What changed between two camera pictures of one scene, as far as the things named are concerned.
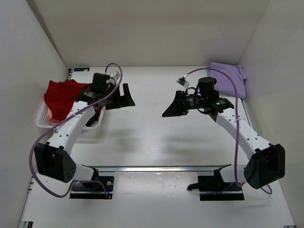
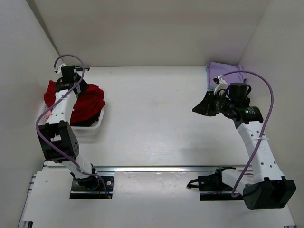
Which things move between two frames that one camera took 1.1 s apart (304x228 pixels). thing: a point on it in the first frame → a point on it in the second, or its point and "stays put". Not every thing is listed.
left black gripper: x=123 y=99 → x=84 y=85
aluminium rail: x=158 y=168 stays put
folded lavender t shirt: x=224 y=83 stays put
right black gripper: x=177 y=108 → x=205 y=107
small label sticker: x=81 y=69 stays put
